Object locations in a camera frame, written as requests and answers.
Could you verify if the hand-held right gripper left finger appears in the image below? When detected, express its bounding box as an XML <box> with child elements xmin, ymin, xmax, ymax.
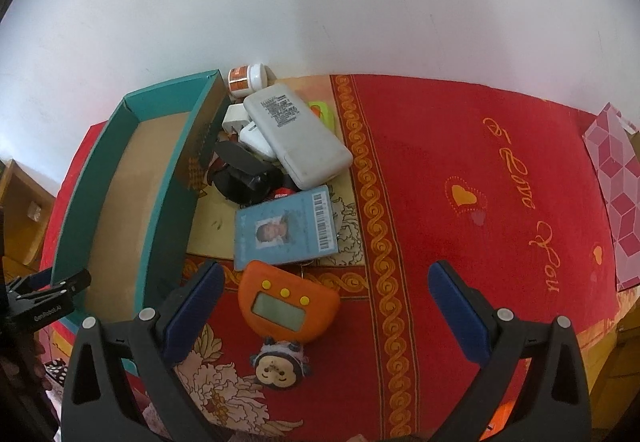
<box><xmin>59</xmin><ymin>260</ymin><xmax>227</xmax><ymax>442</ymax></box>

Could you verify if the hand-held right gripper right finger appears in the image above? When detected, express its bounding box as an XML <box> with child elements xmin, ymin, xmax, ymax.
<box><xmin>427</xmin><ymin>260</ymin><xmax>593</xmax><ymax>442</ymax></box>

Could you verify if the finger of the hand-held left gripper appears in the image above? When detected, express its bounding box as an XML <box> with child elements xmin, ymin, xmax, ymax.
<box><xmin>7</xmin><ymin>267</ymin><xmax>53</xmax><ymax>295</ymax></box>
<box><xmin>50</xmin><ymin>271</ymin><xmax>92</xmax><ymax>297</ymax></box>

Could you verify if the teal cardboard box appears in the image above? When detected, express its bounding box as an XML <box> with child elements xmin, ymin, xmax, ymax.
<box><xmin>50</xmin><ymin>69</ymin><xmax>235</xmax><ymax>375</ymax></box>

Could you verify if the monkey plush charm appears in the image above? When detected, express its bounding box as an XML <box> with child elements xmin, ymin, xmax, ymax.
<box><xmin>250</xmin><ymin>336</ymin><xmax>313</xmax><ymax>392</ymax></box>

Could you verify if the orange tape dispenser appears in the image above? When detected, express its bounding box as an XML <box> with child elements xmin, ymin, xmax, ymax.
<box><xmin>237</xmin><ymin>260</ymin><xmax>342</xmax><ymax>340</ymax></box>

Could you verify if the blue ID card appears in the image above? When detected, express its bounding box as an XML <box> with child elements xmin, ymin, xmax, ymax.
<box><xmin>234</xmin><ymin>185</ymin><xmax>341</xmax><ymax>271</ymax></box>

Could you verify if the black tape dispenser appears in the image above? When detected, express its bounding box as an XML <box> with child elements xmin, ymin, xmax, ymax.
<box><xmin>212</xmin><ymin>141</ymin><xmax>285</xmax><ymax>205</ymax></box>

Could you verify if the green orange utility knife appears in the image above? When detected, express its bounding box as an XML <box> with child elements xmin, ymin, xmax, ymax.
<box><xmin>307</xmin><ymin>101</ymin><xmax>337</xmax><ymax>135</ymax></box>

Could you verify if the yellow pink bed sheet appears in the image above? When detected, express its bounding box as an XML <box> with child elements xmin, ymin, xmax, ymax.
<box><xmin>47</xmin><ymin>322</ymin><xmax>83</xmax><ymax>363</ymax></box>

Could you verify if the wooden shelf unit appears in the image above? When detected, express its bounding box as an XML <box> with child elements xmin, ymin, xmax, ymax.
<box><xmin>0</xmin><ymin>157</ymin><xmax>57</xmax><ymax>268</ymax></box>

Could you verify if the polka dot cloth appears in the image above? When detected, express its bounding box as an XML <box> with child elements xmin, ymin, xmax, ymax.
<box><xmin>42</xmin><ymin>357</ymin><xmax>68</xmax><ymax>385</ymax></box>

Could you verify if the red embroidered blanket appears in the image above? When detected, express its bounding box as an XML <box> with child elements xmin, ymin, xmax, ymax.
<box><xmin>40</xmin><ymin>72</ymin><xmax>621</xmax><ymax>442</ymax></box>

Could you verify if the wooden cabinet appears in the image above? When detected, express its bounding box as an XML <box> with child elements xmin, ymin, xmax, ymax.
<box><xmin>575</xmin><ymin>292</ymin><xmax>640</xmax><ymax>428</ymax></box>

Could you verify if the white charger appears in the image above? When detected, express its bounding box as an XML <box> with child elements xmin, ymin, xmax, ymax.
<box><xmin>239</xmin><ymin>122</ymin><xmax>278</xmax><ymax>162</ymax></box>

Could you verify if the white plug adapter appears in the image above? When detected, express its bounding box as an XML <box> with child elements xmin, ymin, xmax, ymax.
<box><xmin>222</xmin><ymin>103</ymin><xmax>253</xmax><ymax>135</ymax></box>

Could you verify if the pink geometric paper bag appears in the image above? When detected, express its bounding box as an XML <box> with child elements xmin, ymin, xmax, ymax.
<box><xmin>582</xmin><ymin>102</ymin><xmax>640</xmax><ymax>293</ymax></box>

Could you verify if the white jar with orange label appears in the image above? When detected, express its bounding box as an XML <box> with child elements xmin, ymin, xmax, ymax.
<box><xmin>228</xmin><ymin>64</ymin><xmax>273</xmax><ymax>98</ymax></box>

